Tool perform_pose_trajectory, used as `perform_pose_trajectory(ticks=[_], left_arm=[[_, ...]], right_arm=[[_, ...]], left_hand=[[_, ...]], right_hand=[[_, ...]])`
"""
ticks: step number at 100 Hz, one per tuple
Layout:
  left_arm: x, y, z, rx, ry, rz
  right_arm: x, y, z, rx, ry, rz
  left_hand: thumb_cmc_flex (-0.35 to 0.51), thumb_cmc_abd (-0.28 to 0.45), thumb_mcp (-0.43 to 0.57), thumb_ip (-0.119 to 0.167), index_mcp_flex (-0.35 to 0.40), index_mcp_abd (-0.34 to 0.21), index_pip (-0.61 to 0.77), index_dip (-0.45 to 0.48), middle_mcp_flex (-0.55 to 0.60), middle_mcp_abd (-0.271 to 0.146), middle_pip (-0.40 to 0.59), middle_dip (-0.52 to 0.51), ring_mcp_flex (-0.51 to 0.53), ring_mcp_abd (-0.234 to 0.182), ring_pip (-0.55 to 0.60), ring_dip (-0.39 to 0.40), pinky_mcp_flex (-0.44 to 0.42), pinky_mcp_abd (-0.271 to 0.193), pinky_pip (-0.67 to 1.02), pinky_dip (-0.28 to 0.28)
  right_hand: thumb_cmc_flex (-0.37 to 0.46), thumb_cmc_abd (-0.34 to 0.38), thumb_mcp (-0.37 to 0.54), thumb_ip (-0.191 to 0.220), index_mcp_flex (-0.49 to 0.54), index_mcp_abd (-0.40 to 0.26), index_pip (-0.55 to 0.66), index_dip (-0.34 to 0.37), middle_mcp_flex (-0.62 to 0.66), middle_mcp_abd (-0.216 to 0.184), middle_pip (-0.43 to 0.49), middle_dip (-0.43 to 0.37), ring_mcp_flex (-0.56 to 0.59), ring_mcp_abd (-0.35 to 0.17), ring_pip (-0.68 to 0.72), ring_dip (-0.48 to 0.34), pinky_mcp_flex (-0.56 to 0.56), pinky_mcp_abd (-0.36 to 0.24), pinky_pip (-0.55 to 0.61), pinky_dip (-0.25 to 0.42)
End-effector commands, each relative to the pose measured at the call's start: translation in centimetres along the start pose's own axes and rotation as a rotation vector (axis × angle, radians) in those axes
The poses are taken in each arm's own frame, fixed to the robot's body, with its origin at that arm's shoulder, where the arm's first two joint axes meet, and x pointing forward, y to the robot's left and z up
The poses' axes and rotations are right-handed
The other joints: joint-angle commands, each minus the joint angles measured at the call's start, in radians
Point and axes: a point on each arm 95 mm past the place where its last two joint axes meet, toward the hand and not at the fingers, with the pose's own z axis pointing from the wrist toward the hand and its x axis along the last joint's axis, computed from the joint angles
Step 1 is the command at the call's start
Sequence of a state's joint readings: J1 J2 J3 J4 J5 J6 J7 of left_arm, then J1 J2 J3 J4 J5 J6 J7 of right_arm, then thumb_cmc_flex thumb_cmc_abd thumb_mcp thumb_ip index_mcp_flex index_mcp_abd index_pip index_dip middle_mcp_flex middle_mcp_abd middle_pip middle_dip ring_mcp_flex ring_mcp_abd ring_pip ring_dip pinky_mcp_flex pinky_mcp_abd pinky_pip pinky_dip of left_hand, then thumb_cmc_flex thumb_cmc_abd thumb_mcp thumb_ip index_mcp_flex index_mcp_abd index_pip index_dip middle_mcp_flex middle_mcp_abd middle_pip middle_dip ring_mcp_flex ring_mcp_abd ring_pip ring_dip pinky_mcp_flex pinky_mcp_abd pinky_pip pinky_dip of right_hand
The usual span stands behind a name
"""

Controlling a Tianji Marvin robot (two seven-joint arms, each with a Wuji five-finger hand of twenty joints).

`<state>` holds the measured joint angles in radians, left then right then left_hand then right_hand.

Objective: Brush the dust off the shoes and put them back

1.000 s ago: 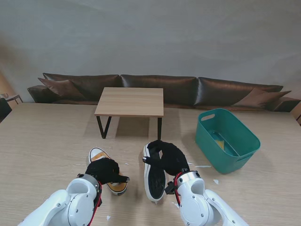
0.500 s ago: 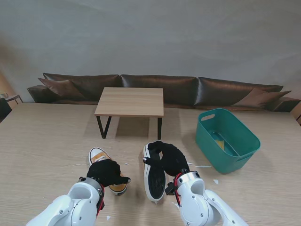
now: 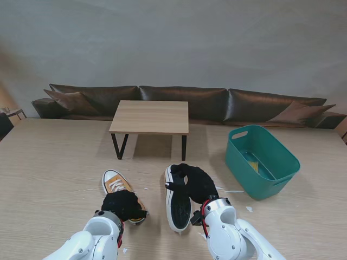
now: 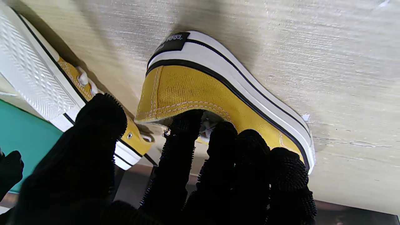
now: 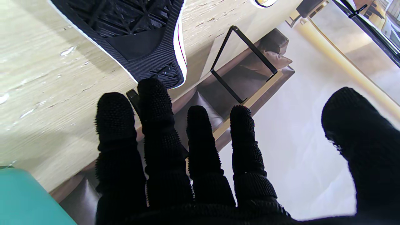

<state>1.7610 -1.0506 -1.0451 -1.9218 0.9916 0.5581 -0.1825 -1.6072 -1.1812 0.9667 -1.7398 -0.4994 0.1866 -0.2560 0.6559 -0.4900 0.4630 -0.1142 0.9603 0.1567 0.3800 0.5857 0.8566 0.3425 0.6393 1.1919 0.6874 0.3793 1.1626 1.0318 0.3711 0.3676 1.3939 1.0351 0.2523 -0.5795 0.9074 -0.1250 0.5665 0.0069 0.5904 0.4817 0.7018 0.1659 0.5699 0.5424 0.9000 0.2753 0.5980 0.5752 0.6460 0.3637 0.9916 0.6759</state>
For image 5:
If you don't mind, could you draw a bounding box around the small wooden black-legged table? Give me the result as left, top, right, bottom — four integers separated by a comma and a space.
127, 25, 296, 147

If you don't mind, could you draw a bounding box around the brown leather cushion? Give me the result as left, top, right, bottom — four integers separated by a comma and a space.
244, 50, 293, 78

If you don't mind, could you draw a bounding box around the black stand pole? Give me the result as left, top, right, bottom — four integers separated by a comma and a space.
333, 0, 400, 68

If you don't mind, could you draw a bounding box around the yellow canvas sneaker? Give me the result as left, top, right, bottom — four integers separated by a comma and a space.
50, 0, 187, 89
250, 0, 278, 8

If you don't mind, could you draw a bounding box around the green plastic basin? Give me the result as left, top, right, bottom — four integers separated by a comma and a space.
0, 166, 77, 225

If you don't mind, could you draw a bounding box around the brown leather sofa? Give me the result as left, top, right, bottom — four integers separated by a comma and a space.
52, 28, 296, 225

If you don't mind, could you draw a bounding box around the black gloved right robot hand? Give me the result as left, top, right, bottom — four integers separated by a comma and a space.
95, 77, 400, 225

